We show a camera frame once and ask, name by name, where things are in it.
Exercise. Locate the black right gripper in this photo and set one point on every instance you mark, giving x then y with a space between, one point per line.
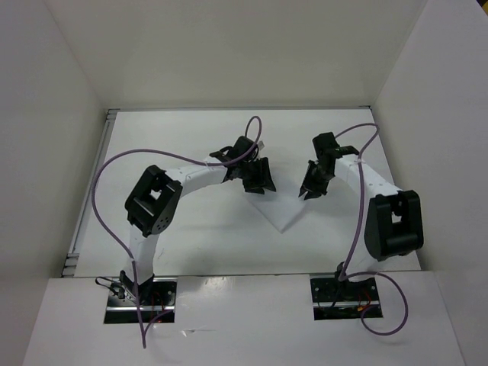
315 191

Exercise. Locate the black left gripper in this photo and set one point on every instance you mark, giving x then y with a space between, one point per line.
262 179

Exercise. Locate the white fabric skirt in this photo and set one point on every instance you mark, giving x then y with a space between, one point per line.
280 208

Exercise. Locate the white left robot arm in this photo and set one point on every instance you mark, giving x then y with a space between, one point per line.
152 204

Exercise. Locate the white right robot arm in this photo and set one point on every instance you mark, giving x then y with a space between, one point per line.
389 220

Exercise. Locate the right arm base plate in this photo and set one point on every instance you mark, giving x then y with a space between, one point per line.
334 300

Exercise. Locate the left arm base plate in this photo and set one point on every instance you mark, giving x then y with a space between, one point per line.
159 304

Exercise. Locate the aluminium table edge rail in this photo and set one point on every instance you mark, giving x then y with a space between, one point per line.
216 230

